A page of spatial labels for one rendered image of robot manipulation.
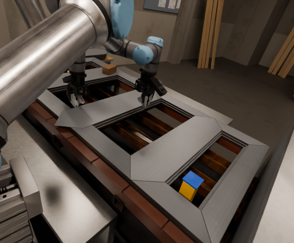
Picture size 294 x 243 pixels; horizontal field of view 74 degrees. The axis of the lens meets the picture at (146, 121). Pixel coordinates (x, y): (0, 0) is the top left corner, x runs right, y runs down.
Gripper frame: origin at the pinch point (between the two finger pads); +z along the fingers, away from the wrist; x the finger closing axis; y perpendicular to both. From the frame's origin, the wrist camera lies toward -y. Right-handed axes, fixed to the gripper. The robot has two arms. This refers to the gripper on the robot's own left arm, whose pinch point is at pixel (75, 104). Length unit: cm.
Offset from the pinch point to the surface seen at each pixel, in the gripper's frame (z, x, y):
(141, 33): 17, 303, -224
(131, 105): 0.7, 27.6, 15.5
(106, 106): 0.7, 13.8, 9.1
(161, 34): 18, 369, -215
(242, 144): 2, 52, 76
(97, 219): 17, -23, 51
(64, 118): 0.7, -10.4, 7.6
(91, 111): 0.7, 3.6, 8.9
